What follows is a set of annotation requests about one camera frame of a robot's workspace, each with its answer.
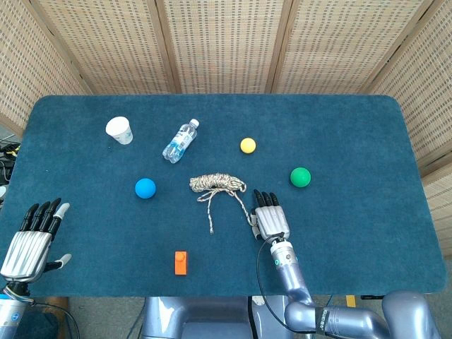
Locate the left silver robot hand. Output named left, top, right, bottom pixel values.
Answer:
left=0, top=197, right=73, bottom=283

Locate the orange plastic block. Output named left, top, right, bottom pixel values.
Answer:
left=174, top=250, right=189, bottom=275

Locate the grey-blue robot torso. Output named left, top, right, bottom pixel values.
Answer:
left=141, top=295, right=294, bottom=339

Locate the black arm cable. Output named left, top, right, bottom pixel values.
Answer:
left=20, top=298, right=81, bottom=339
left=256, top=232, right=319, bottom=335

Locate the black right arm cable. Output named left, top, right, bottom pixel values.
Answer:
left=256, top=232, right=319, bottom=335

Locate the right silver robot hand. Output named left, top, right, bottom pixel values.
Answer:
left=249, top=189, right=292, bottom=244

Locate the clear plastic water bottle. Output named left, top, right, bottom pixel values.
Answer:
left=162, top=118, right=200, bottom=165

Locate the woven wooden folding screen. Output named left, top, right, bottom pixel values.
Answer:
left=0, top=0, right=452, bottom=255

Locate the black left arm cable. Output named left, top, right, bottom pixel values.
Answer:
left=20, top=298, right=81, bottom=339

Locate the white paper cup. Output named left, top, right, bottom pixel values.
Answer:
left=105, top=116, right=134, bottom=145

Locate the green foam ball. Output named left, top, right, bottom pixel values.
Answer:
left=290, top=167, right=312, bottom=188

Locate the beige braided rope bundle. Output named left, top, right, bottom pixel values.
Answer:
left=189, top=172, right=258, bottom=235

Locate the blue carpet table cover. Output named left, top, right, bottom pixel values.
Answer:
left=0, top=94, right=448, bottom=297

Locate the blue foam ball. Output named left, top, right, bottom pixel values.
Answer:
left=134, top=178, right=157, bottom=199

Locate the brown wooden stool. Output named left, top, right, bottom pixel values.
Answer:
left=45, top=296, right=70, bottom=319

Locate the black equipment with cables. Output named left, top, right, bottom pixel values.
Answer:
left=0, top=139, right=22, bottom=188

